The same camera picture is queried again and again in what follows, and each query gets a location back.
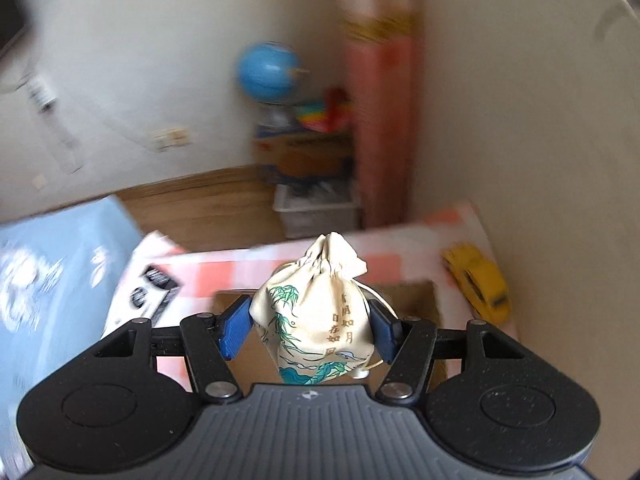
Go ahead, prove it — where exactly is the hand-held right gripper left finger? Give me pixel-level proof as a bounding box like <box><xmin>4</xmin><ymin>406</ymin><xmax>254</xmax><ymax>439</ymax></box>
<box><xmin>92</xmin><ymin>294</ymin><xmax>252</xmax><ymax>406</ymax></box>

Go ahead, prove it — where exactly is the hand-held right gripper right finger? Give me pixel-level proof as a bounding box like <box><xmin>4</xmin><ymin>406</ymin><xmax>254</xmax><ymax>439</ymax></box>
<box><xmin>367</xmin><ymin>297</ymin><xmax>528</xmax><ymax>407</ymax></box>

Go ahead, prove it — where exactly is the brown cardboard box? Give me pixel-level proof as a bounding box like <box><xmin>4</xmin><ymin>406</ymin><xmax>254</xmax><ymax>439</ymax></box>
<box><xmin>211</xmin><ymin>281</ymin><xmax>448</xmax><ymax>393</ymax></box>

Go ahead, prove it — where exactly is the printed cream drawstring pouch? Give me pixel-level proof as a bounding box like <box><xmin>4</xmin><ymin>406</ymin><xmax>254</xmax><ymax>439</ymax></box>
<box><xmin>249</xmin><ymin>232</ymin><xmax>401</xmax><ymax>386</ymax></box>

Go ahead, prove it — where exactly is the pink checkered tablecloth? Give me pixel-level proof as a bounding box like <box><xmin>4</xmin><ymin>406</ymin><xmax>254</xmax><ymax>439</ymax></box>
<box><xmin>155</xmin><ymin>202</ymin><xmax>521</xmax><ymax>396</ymax></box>

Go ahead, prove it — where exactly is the yellow toy car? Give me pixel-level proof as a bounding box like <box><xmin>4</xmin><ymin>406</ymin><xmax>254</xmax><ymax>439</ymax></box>
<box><xmin>441</xmin><ymin>242</ymin><xmax>512</xmax><ymax>322</ymax></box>

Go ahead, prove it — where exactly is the black and white carton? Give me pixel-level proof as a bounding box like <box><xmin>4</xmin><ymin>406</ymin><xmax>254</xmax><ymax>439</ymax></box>
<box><xmin>102</xmin><ymin>231</ymin><xmax>188</xmax><ymax>338</ymax></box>

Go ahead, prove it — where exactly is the white plastic storage bin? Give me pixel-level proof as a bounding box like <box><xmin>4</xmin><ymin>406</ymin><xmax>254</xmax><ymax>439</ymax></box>
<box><xmin>274</xmin><ymin>180</ymin><xmax>362</xmax><ymax>240</ymax></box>

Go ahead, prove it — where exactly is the blue bed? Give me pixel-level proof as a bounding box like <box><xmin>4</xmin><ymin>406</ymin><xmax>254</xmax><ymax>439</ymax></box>
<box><xmin>0</xmin><ymin>195</ymin><xmax>143</xmax><ymax>476</ymax></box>

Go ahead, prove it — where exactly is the small printed cardboard box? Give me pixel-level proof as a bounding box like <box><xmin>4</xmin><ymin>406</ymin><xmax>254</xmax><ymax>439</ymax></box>
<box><xmin>252</xmin><ymin>125</ymin><xmax>353</xmax><ymax>183</ymax></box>

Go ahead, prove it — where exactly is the pink patterned curtain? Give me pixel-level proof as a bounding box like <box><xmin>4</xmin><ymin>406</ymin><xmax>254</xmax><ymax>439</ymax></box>
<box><xmin>330</xmin><ymin>0</ymin><xmax>421</xmax><ymax>228</ymax></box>

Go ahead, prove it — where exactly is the rainbow coloured toy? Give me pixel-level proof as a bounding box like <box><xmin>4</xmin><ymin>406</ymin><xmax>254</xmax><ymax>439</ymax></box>
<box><xmin>295</xmin><ymin>102</ymin><xmax>351</xmax><ymax>133</ymax></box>

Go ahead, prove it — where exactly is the red toy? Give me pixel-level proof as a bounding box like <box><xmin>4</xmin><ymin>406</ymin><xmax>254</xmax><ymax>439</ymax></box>
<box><xmin>322</xmin><ymin>87</ymin><xmax>351</xmax><ymax>111</ymax></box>

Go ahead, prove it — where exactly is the blue desk globe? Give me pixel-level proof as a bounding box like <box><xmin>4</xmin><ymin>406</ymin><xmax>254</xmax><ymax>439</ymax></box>
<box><xmin>236</xmin><ymin>42</ymin><xmax>307</xmax><ymax>126</ymax></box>

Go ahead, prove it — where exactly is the black television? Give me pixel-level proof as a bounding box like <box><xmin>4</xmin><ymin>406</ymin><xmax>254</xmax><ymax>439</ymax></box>
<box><xmin>0</xmin><ymin>0</ymin><xmax>37</xmax><ymax>56</ymax></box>

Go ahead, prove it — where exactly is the white double wall socket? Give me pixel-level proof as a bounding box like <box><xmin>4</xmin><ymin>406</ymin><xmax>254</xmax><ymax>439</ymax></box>
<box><xmin>152</xmin><ymin>127</ymin><xmax>191</xmax><ymax>151</ymax></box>

